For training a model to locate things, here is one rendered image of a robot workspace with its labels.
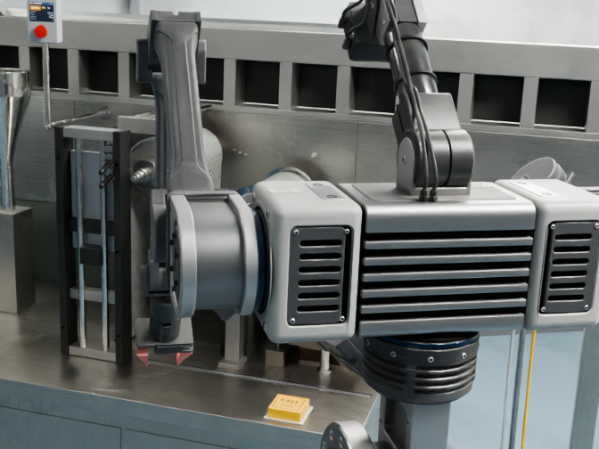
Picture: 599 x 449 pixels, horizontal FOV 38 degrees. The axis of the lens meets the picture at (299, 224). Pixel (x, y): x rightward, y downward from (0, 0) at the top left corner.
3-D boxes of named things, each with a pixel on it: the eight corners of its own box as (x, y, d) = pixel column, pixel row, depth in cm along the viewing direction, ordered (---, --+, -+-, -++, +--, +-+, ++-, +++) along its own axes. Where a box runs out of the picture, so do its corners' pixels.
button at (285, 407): (266, 418, 178) (267, 407, 177) (277, 404, 185) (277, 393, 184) (299, 423, 176) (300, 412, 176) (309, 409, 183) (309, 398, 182)
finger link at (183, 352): (151, 349, 170) (152, 319, 164) (187, 347, 172) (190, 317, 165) (152, 378, 165) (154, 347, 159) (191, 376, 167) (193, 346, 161)
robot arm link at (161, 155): (136, 40, 134) (208, 42, 137) (135, 36, 140) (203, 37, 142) (137, 297, 148) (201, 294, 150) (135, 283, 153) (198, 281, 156)
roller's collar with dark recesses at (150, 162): (132, 186, 198) (132, 159, 197) (143, 182, 204) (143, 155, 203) (158, 189, 197) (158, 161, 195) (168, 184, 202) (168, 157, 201)
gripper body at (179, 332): (135, 324, 164) (135, 298, 159) (189, 322, 166) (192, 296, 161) (137, 352, 159) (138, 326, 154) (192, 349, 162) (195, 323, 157)
